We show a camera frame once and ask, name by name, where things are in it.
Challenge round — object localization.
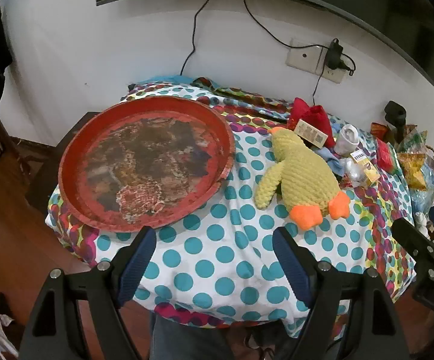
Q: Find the clear plastic bag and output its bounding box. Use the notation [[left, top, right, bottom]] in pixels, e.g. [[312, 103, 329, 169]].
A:
[[408, 146, 434, 211]]

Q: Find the red box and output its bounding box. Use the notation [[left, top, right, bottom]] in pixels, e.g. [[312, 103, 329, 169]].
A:
[[375, 138, 399, 175]]

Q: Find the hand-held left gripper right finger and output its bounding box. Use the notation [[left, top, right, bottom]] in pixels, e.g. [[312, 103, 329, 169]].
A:
[[272, 226, 413, 360]]

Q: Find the small yellow box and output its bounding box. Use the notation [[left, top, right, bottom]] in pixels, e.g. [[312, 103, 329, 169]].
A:
[[351, 151, 380, 187]]

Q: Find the round red tray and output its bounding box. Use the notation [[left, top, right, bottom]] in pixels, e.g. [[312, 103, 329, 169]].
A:
[[58, 96, 236, 232]]

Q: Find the black power cord with plug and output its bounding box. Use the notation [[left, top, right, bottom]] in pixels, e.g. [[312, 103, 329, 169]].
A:
[[242, 0, 356, 75]]

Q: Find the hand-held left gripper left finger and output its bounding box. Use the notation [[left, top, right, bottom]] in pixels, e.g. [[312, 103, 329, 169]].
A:
[[20, 226, 157, 360]]

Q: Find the cardboard label card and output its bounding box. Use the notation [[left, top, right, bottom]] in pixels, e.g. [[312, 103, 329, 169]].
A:
[[295, 119, 334, 147]]

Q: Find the light blue sock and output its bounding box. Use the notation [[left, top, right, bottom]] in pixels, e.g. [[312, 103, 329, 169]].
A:
[[312, 146, 343, 175]]

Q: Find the white power wall socket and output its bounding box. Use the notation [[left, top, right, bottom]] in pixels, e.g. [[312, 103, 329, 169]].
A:
[[320, 45, 347, 84]]

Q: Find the clear plastic wrap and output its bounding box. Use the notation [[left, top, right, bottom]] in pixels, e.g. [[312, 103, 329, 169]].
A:
[[339, 157, 366, 186]]

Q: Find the black television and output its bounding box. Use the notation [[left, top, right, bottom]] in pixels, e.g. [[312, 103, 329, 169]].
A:
[[95, 0, 434, 86]]

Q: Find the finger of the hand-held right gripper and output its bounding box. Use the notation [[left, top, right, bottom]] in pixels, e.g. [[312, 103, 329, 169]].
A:
[[391, 217, 434, 271]]

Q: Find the polka dot tablecloth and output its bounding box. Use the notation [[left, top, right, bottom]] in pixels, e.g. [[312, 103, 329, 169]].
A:
[[45, 76, 416, 340]]

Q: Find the yellow snack bag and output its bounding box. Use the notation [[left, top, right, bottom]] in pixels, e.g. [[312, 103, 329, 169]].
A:
[[397, 152, 428, 190]]

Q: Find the rolled white sock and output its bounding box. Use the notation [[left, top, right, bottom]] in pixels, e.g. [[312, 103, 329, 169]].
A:
[[333, 124, 360, 156]]

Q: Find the white coaxial wall socket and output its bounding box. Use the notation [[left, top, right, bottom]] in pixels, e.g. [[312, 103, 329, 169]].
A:
[[285, 37, 324, 73]]

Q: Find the black wall charger with cable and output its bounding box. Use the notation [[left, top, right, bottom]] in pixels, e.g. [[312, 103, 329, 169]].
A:
[[312, 38, 344, 105]]

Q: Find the green snack bag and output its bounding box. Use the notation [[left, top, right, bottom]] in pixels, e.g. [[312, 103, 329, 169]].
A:
[[401, 124, 428, 148]]

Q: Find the thin black cable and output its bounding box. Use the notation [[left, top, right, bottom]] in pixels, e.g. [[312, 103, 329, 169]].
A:
[[180, 0, 217, 76]]

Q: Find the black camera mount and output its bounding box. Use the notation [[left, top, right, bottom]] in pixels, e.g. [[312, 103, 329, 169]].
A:
[[384, 100, 409, 139]]

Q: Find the yellow duck plush toy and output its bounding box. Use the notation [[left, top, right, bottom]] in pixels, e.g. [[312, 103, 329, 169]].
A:
[[253, 127, 351, 232]]

